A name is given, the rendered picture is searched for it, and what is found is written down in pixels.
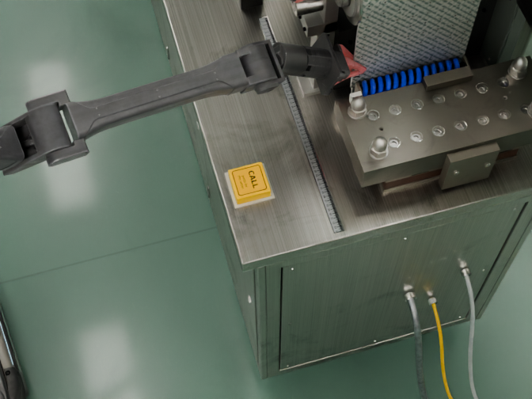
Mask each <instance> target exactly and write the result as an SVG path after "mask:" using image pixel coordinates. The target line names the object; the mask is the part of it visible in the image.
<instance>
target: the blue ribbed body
mask: <svg viewBox="0 0 532 399"><path fill-rule="evenodd" d="M445 65H446V66H444V65H443V62H438V68H436V65H435V64H434V63H432V64H431V65H430V68H431V69H430V70H429V69H428V66H427V65H424V66H423V71H422V72H421V69H420V68H419V67H417V68H416V69H415V72H416V73H415V74H414V73H413V70H412V69H409V70H408V75H406V73H405V72H404V71H401V72H400V77H398V75H397V73H393V79H391V78H390V76H389V75H388V74H387V75H386V76H385V81H383V79H382V77H381V76H380V77H378V78H377V81H378V82H377V83H375V80H374V79H373V78H371V79H370V85H368V84H367V81H366V80H363V81H362V86H361V90H362V91H363V96H364V97H365V96H368V95H372V94H375V93H381V92H385V91H388V90H392V89H397V88H401V87H404V86H410V85H413V84H416V83H420V82H422V80H423V77H425V76H428V75H432V74H437V73H441V72H444V71H448V70H453V69H457V68H460V67H464V66H465V63H464V62H459V61H458V59H457V58H454V59H453V64H451V61H450V60H449V59H448V60H446V62H445Z"/></svg>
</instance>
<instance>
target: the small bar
mask: <svg viewBox="0 0 532 399"><path fill-rule="evenodd" d="M472 79H473V73H472V71H471V69H470V67H469V66H464V67H460V68H457V69H453V70H448V71H444V72H441V73H437V74H432V75H428V76H425V77H423V80H422V83H423V85H424V88H425V90H426V92H427V91H430V90H433V89H439V88H443V87H446V86H452V85H455V84H459V83H463V82H468V81H472Z"/></svg>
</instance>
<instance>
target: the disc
mask: <svg viewBox="0 0 532 399"><path fill-rule="evenodd" d="M345 15H346V17H347V18H348V20H349V21H350V22H351V23H352V24H353V25H358V24H359V23H360V22H361V20H362V15H363V0H357V10H356V14H355V16H354V17H349V16H348V15H347V14H346V13H345Z"/></svg>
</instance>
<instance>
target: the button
mask: <svg viewBox="0 0 532 399"><path fill-rule="evenodd" d="M228 176H229V178H230V183H231V186H232V189H233V192H234V196H235V199H236V202H237V204H241V203H247V202H250V201H254V200H258V199H262V198H265V197H269V196H271V189H270V186H269V183H268V179H267V177H266V174H265V171H264V167H263V165H262V163H261V162H257V163H255V164H251V165H246V166H242V167H239V168H236V169H230V170H228Z"/></svg>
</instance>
